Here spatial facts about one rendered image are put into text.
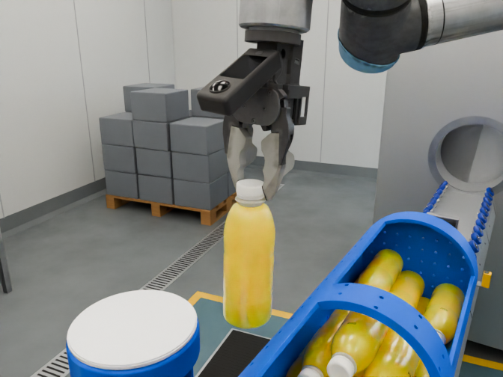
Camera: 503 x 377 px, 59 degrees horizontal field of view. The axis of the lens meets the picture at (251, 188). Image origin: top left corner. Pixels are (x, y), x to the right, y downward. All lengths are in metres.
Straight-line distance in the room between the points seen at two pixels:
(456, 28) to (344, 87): 4.86
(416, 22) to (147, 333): 0.77
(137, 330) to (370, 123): 4.77
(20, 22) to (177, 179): 1.90
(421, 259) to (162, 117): 3.23
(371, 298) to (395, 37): 0.40
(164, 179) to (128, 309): 3.21
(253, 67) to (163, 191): 3.80
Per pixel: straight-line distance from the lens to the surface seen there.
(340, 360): 0.72
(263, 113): 0.56
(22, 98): 4.50
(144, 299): 1.13
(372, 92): 5.48
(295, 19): 0.56
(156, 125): 4.16
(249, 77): 0.52
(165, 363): 0.96
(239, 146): 0.59
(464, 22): 0.70
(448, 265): 1.20
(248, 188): 0.57
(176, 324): 1.03
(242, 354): 2.36
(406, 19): 0.66
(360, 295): 0.77
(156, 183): 4.33
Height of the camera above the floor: 1.63
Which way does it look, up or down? 18 degrees down
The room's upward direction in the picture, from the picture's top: straight up
